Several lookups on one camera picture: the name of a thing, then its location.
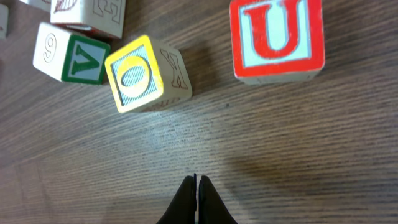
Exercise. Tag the teal sided wooden block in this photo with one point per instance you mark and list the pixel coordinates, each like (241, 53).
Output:
(68, 56)

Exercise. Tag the red U wooden block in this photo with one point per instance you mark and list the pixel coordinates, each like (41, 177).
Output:
(277, 41)

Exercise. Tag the yellow wooden block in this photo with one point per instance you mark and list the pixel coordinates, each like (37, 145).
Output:
(147, 75)

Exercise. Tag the red pattern tilted block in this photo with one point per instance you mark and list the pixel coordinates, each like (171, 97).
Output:
(93, 17)

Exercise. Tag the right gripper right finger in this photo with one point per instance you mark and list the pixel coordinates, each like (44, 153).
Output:
(212, 210)

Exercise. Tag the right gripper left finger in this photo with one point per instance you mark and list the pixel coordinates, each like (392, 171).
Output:
(183, 205)

